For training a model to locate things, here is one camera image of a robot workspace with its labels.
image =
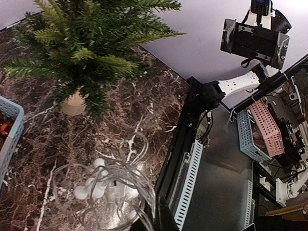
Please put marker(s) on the light blue plastic basket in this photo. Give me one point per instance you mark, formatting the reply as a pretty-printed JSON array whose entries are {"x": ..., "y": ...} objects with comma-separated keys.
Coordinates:
[{"x": 14, "y": 113}]

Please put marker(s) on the copper red bauble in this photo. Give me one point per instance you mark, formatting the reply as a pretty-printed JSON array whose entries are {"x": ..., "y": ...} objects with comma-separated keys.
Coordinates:
[{"x": 5, "y": 129}]

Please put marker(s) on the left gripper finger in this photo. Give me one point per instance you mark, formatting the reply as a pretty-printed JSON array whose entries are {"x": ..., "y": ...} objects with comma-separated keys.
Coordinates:
[{"x": 162, "y": 221}]

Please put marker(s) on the pink plastic basket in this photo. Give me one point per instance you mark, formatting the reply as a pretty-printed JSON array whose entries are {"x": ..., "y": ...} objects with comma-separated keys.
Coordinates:
[{"x": 268, "y": 128}]

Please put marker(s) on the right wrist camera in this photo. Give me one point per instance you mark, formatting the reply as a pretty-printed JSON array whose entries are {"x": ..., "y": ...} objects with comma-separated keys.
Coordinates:
[{"x": 261, "y": 13}]

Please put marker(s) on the white cable duct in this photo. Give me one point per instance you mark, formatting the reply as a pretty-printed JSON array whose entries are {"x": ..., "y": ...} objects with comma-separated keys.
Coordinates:
[{"x": 190, "y": 175}]

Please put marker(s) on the black table front rail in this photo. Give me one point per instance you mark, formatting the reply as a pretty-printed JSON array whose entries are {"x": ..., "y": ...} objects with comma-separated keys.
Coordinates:
[{"x": 195, "y": 123}]

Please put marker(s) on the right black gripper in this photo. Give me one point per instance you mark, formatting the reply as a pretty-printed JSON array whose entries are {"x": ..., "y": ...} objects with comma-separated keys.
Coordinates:
[{"x": 255, "y": 42}]

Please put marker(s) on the white ball string lights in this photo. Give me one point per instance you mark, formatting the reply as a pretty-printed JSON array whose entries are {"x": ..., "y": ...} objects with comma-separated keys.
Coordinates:
[{"x": 112, "y": 193}]

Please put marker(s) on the small green christmas tree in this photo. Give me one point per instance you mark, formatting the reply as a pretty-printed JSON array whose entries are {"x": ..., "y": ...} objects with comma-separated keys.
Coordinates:
[{"x": 88, "y": 45}]

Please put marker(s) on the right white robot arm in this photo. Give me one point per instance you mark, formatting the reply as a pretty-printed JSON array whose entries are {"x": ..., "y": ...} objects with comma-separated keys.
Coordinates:
[{"x": 212, "y": 93}]

